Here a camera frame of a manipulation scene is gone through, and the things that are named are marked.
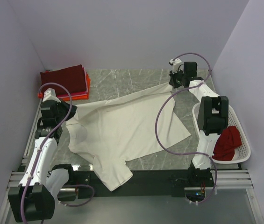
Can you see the red t shirt in basket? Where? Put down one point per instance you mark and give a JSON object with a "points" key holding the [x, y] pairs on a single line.
{"points": [[225, 146]]}

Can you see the pink folded shirt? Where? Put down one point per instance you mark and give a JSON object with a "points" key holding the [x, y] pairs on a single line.
{"points": [[73, 79]]}

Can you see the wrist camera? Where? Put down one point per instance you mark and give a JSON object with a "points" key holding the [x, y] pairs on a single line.
{"points": [[50, 94], [176, 65]]}

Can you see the white t shirt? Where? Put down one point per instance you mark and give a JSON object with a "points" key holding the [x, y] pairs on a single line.
{"points": [[110, 133]]}

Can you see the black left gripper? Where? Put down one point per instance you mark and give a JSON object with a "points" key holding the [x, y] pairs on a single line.
{"points": [[67, 107]]}

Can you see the aluminium rail frame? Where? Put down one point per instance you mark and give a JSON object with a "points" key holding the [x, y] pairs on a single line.
{"points": [[226, 178]]}

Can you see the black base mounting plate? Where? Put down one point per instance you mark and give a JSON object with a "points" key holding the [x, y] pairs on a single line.
{"points": [[86, 184]]}

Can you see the orange folded shirt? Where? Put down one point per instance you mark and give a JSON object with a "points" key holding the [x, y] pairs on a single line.
{"points": [[60, 92]]}

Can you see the lilac folded shirt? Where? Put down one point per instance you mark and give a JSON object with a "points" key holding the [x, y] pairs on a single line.
{"points": [[87, 84]]}

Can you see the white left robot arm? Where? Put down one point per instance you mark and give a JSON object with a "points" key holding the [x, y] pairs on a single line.
{"points": [[35, 197]]}

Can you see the white perforated plastic basket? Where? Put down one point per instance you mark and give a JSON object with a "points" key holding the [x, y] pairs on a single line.
{"points": [[211, 121]]}

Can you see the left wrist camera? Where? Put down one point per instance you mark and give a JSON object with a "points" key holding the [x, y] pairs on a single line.
{"points": [[50, 94]]}

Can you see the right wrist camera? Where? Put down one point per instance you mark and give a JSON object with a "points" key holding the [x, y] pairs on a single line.
{"points": [[176, 65]]}

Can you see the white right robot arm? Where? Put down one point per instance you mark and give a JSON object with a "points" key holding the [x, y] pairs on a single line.
{"points": [[203, 93]]}

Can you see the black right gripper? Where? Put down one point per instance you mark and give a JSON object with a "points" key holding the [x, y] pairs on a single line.
{"points": [[172, 79]]}

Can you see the dark red folded shirt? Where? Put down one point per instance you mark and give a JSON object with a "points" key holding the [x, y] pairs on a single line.
{"points": [[50, 76]]}

